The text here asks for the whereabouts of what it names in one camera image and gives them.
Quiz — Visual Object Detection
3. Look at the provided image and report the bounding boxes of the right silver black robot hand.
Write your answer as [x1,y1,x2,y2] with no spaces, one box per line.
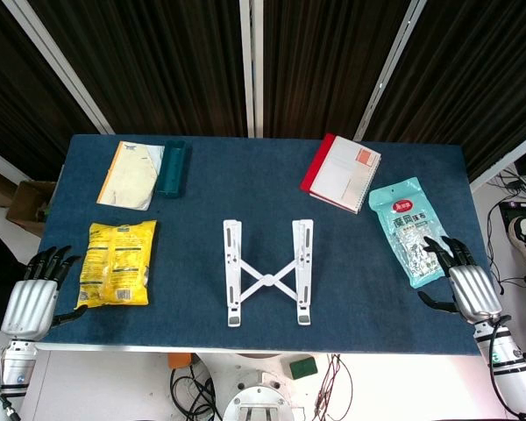
[417,235,512,325]

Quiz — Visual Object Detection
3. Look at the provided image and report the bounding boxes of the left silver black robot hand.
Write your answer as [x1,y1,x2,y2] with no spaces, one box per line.
[0,245,89,341]

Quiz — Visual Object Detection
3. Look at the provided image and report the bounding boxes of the white folding laptop stand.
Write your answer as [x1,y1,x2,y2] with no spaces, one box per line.
[222,218,316,329]

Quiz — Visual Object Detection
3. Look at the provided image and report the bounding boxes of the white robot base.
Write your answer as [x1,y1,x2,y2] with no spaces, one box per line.
[201,353,308,421]

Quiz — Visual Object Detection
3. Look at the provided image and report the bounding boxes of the person in black clothing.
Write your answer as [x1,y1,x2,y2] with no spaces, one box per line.
[0,232,32,331]

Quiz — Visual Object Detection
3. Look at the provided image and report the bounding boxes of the yellow snack bag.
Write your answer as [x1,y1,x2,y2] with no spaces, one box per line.
[75,219,158,310]

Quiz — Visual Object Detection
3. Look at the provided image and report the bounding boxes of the open cardboard box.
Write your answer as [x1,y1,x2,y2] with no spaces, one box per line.
[4,180,57,238]

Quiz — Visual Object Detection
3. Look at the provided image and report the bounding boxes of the light blue snack pouch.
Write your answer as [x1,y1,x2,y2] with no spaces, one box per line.
[367,176,467,289]

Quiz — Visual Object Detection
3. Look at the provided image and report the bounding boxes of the beige paper booklet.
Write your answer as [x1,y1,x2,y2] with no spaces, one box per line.
[96,140,166,211]

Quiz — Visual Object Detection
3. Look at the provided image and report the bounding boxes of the orange object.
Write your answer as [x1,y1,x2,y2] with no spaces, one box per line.
[167,353,196,369]

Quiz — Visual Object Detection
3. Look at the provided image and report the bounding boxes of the white spiral notebook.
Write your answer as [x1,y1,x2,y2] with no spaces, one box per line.
[309,135,382,215]

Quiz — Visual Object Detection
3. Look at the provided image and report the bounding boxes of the green block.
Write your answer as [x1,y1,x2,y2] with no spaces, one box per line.
[288,357,319,381]

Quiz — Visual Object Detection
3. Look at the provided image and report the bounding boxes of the teal plastic tray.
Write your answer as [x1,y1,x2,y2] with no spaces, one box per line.
[155,139,193,199]

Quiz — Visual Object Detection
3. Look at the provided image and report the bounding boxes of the red cover book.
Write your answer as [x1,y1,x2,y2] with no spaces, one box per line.
[300,132,337,194]

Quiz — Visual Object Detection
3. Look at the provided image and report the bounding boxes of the blue felt table mat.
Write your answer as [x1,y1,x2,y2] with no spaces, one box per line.
[34,133,499,357]

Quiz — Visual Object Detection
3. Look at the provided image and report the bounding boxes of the black pleated curtain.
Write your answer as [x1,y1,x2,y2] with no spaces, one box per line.
[0,0,526,183]

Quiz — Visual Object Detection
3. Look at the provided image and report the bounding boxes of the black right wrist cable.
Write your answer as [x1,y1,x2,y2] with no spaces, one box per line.
[487,315,513,381]

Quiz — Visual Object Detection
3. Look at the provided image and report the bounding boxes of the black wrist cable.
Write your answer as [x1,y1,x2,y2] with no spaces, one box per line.
[0,346,21,420]
[487,315,513,381]

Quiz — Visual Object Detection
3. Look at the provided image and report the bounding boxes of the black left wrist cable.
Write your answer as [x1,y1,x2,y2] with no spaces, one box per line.
[0,346,21,420]

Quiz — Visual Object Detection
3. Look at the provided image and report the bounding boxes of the white aluminium frame post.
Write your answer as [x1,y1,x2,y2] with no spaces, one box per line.
[238,0,264,139]
[468,126,526,194]
[354,0,426,141]
[2,0,115,135]

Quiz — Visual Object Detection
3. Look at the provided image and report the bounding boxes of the red thin wires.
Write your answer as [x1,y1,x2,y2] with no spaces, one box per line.
[313,353,356,421]

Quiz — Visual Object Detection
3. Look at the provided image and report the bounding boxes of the black floor cables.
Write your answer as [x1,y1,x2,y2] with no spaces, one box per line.
[169,366,224,421]

